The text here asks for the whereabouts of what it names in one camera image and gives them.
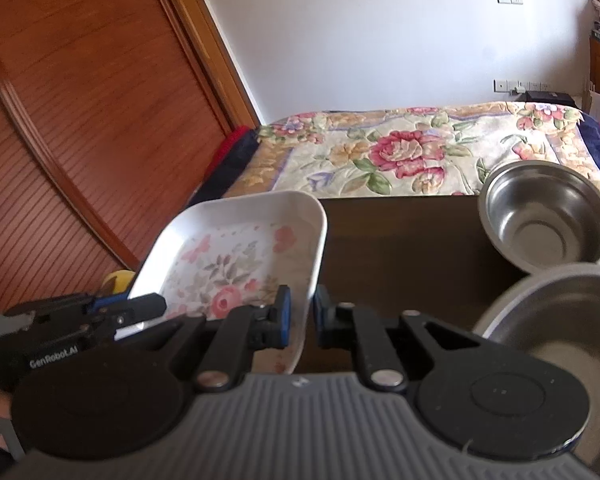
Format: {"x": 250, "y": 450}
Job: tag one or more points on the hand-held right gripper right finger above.
{"x": 320, "y": 317}

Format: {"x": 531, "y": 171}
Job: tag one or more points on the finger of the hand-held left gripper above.
{"x": 140, "y": 307}
{"x": 45, "y": 307}

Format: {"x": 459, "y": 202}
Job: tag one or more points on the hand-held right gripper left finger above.
{"x": 283, "y": 320}

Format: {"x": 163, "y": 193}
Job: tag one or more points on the white floral plate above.
{"x": 220, "y": 260}

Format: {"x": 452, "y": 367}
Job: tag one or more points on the large steel bowl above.
{"x": 555, "y": 330}

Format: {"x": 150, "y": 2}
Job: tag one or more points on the small steel bowl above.
{"x": 545, "y": 220}

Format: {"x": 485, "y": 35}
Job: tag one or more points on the dark blue blanket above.
{"x": 230, "y": 155}

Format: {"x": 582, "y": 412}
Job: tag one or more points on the floral printed blanket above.
{"x": 380, "y": 150}

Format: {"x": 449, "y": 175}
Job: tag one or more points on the brown wooden wardrobe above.
{"x": 80, "y": 110}

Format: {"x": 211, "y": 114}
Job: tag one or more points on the black flat box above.
{"x": 550, "y": 98}

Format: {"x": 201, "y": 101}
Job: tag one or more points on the white wall socket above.
{"x": 501, "y": 85}

